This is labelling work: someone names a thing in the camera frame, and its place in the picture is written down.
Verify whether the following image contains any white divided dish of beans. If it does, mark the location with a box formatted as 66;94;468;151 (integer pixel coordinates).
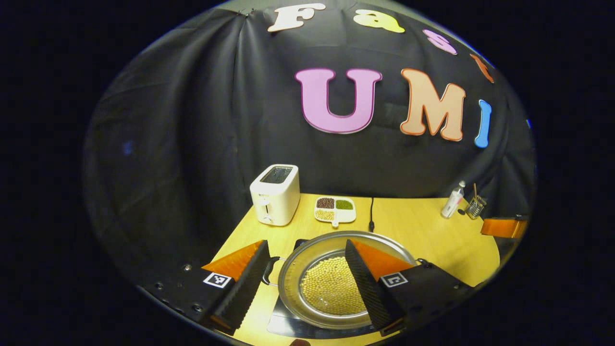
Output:
314;196;357;228

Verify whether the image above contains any pile of yellow soybeans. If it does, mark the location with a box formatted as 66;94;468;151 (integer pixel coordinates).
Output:
300;256;368;315

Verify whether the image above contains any white toaster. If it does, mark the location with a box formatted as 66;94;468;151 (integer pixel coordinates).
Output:
249;164;300;226

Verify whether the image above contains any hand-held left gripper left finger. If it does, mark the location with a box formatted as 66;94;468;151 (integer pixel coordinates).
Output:
139;239;271;336

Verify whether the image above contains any black induction cooktop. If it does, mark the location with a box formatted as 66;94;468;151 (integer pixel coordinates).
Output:
267;239;385;340

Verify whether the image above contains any small glass jar with stick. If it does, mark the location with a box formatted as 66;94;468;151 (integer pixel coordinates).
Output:
464;183;487;220

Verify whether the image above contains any clear bottle with pink label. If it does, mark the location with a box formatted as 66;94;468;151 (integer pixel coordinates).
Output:
441;181;467;219

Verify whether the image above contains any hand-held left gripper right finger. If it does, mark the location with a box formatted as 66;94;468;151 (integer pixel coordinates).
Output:
344;239;476;337

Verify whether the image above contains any steel pot with black handles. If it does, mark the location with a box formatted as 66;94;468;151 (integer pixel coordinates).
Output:
262;231;433;330

